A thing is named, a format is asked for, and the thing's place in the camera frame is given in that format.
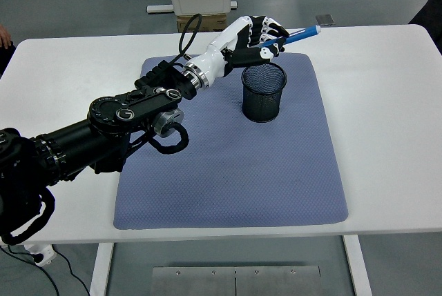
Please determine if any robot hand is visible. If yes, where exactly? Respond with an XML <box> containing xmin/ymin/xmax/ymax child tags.
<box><xmin>188</xmin><ymin>15</ymin><xmax>289</xmax><ymax>83</ymax></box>

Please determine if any blue marker pen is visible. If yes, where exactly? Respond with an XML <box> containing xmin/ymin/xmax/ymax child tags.
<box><xmin>257</xmin><ymin>25</ymin><xmax>321</xmax><ymax>48</ymax></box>

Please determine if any black mesh pen holder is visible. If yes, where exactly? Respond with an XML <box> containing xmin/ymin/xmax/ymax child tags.
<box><xmin>241</xmin><ymin>62</ymin><xmax>288</xmax><ymax>124</ymax></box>

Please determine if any brown cardboard box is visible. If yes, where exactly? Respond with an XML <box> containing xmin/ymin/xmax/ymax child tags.
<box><xmin>176</xmin><ymin>14</ymin><xmax>229</xmax><ymax>34</ymax></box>

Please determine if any white base bar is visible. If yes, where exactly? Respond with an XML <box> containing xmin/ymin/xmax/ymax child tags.
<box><xmin>146</xmin><ymin>1</ymin><xmax>238</xmax><ymax>14</ymax></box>

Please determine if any blue-grey padded mat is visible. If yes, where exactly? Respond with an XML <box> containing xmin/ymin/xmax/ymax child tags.
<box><xmin>113</xmin><ymin>52</ymin><xmax>349</xmax><ymax>230</ymax></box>

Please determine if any person in dark clothing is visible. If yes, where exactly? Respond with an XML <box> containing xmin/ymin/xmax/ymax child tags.
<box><xmin>408</xmin><ymin>0</ymin><xmax>442</xmax><ymax>55</ymax></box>

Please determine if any seated person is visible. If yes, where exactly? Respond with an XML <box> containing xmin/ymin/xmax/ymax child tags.
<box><xmin>0</xmin><ymin>23</ymin><xmax>17</xmax><ymax>79</ymax></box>

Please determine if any white table leg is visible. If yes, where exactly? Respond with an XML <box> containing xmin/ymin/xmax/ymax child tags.
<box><xmin>88</xmin><ymin>242</ymin><xmax>115</xmax><ymax>296</ymax></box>
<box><xmin>342</xmin><ymin>235</ymin><xmax>373</xmax><ymax>296</ymax></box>

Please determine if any white power strip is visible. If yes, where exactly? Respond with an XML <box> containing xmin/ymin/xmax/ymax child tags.
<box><xmin>23</xmin><ymin>243</ymin><xmax>57</xmax><ymax>268</ymax></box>

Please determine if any black floor cable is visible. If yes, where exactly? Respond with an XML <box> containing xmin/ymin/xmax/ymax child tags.
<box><xmin>0</xmin><ymin>244</ymin><xmax>60</xmax><ymax>296</ymax></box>
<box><xmin>53</xmin><ymin>250</ymin><xmax>91</xmax><ymax>296</ymax></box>

